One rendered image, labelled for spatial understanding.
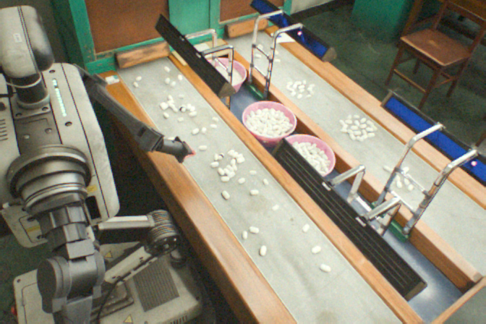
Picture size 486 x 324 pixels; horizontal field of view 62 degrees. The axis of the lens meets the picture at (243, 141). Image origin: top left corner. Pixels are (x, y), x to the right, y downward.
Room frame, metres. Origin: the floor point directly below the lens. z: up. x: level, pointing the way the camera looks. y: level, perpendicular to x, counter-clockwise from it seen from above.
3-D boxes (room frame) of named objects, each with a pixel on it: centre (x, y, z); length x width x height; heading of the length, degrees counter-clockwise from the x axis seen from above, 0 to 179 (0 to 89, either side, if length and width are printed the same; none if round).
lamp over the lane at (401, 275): (0.76, -0.32, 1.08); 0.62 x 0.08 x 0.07; 38
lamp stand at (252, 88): (1.82, -0.11, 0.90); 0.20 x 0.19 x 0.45; 38
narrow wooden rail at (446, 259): (1.46, -0.35, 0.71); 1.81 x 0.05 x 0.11; 38
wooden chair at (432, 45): (2.94, -1.47, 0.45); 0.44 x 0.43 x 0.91; 37
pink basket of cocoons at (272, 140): (1.49, -0.12, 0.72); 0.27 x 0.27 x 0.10
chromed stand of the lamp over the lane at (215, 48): (1.57, 0.20, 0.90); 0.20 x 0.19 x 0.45; 38
